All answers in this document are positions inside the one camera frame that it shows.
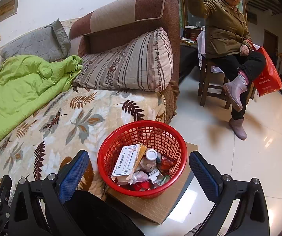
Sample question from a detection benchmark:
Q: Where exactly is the white plastic bag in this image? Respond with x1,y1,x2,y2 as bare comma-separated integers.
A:
132,171,149,184

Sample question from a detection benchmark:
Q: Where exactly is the leaf pattern fleece blanket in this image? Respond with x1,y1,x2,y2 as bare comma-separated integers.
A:
0,82,179,198

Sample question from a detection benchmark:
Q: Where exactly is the cardboard sheet under basket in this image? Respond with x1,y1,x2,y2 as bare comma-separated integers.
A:
105,142,200,224

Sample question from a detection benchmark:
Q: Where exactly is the white blue medicine box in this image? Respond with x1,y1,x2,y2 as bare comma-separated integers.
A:
111,144,147,185

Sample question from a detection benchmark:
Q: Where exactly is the red crumpled wrapper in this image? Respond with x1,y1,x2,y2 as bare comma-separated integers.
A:
157,155,176,175

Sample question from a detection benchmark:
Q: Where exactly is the red plastic mesh basket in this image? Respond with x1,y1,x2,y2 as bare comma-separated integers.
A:
97,120,187,198

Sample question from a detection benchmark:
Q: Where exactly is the white pill bottle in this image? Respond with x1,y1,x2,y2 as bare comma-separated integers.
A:
139,148,158,172

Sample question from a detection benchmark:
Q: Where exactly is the green quilt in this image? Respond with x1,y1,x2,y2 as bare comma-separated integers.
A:
0,55,83,141

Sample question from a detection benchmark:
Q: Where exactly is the red shopping bag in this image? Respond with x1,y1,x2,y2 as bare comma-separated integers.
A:
253,44,282,96

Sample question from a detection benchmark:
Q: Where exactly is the wooden stool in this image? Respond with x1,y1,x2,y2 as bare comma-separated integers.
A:
197,54,256,110

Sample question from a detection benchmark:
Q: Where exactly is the grey quilted pillow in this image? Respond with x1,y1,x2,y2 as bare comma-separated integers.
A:
1,20,71,62

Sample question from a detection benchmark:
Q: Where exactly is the dark wooden table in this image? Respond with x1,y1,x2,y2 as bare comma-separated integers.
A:
179,26,203,83

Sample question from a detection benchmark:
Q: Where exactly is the seated woman in jacket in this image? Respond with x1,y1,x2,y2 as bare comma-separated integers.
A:
187,0,266,140

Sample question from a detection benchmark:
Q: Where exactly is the striped floral pillow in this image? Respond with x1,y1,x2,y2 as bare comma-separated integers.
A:
73,27,173,92

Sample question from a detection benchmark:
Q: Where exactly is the brown beige headboard cushion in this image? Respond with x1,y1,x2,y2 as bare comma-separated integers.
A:
69,0,181,82

